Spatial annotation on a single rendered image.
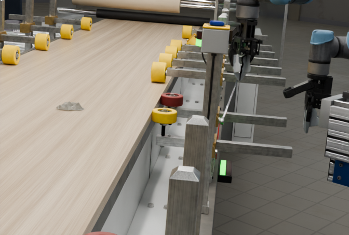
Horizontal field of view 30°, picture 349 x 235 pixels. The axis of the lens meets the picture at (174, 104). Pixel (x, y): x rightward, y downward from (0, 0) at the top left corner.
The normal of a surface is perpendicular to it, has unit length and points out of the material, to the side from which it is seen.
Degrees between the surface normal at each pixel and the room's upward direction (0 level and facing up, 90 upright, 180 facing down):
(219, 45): 90
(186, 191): 90
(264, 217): 0
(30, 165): 0
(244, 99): 90
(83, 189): 0
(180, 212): 90
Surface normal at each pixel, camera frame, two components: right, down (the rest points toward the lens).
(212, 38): -0.09, 0.21
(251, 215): 0.07, -0.97
